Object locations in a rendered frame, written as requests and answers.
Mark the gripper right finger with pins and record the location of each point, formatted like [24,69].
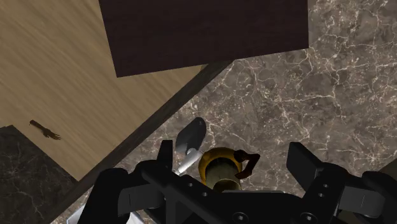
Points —
[328,192]

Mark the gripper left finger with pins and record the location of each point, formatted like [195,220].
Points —
[130,192]

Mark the dark brown fork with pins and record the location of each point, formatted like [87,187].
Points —
[46,132]

